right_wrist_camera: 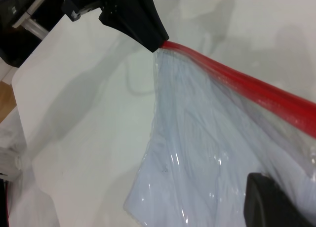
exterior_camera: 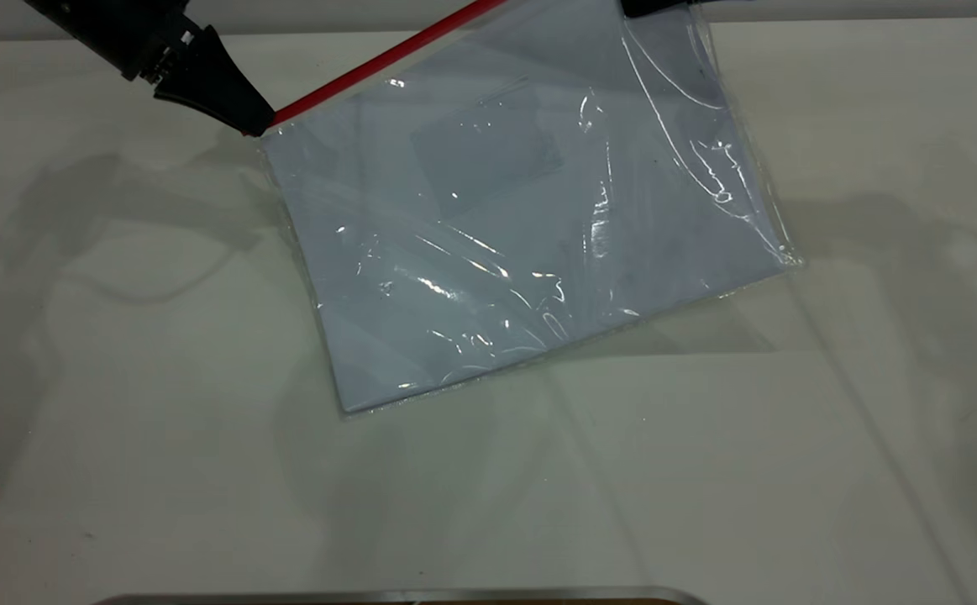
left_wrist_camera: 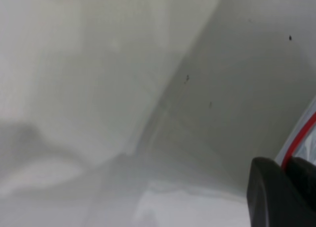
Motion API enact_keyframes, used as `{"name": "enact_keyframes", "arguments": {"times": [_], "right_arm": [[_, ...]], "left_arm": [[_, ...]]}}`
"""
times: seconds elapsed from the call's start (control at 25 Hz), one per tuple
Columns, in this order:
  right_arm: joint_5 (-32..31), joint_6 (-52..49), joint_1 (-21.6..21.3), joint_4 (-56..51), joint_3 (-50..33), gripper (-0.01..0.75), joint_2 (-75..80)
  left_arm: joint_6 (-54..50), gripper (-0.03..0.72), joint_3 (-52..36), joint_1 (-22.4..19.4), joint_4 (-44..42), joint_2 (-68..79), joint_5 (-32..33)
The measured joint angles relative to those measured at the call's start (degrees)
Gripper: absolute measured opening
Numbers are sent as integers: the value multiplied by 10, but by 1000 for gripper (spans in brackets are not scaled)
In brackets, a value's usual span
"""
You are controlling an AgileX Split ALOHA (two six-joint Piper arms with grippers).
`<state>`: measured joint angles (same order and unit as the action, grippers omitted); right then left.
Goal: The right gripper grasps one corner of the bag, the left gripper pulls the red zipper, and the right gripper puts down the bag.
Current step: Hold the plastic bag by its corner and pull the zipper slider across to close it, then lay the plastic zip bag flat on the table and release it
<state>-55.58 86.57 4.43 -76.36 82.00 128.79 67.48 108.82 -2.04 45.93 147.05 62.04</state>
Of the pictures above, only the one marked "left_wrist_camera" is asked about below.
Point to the clear plastic zip bag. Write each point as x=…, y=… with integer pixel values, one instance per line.
x=304, y=128

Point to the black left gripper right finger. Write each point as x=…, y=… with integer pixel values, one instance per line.
x=304, y=172

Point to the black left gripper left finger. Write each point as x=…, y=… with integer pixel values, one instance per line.
x=269, y=197

